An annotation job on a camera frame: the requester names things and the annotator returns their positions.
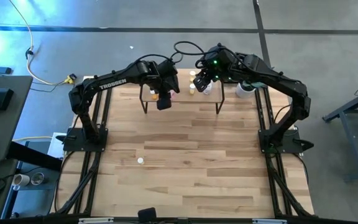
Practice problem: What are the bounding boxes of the wooden shelf black metal legs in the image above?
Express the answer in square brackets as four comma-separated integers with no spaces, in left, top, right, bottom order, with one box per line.
[139,64,226,115]

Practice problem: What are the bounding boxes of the green plant in white pot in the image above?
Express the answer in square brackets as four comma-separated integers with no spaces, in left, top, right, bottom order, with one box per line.
[235,80,269,100]

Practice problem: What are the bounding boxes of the yellow black power plug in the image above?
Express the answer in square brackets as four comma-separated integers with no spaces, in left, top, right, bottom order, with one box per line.
[64,73,78,85]

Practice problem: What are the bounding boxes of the black rounded object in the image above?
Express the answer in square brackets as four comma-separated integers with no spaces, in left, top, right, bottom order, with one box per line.
[137,207,158,223]

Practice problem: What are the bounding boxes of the white box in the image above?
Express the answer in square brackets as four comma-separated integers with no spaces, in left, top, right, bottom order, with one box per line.
[47,132,68,159]

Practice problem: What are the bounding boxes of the black diagonal beam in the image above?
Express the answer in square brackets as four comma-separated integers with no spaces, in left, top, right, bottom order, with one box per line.
[7,140,64,172]

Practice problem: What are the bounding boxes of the grey metal cup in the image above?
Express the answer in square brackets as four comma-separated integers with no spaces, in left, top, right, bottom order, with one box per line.
[30,172,45,186]

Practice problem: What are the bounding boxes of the dark grey desk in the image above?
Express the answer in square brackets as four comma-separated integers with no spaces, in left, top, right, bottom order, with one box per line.
[0,74,34,164]

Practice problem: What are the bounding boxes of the blue-grey metal stand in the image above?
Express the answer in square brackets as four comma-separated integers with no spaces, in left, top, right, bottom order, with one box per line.
[322,84,358,183]

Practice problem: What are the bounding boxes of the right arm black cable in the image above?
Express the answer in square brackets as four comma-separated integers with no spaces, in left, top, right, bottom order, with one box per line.
[173,40,206,57]

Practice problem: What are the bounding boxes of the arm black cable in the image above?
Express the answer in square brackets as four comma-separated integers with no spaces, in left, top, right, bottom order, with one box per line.
[173,40,206,57]
[129,54,183,68]

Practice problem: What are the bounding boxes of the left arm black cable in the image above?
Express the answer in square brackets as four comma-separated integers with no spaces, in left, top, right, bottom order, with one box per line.
[129,54,183,68]

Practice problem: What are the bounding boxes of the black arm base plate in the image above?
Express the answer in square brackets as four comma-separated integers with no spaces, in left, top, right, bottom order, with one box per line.
[258,126,315,156]
[56,128,109,153]

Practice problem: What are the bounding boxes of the black aluminium rig frame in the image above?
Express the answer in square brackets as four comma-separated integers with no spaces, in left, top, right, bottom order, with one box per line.
[50,68,316,224]

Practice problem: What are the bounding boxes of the white bracket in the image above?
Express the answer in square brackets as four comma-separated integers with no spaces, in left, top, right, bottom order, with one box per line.
[78,217,114,224]
[252,218,288,224]

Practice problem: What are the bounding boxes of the yellow power cable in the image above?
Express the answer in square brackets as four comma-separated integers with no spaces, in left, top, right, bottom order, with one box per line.
[8,0,71,86]

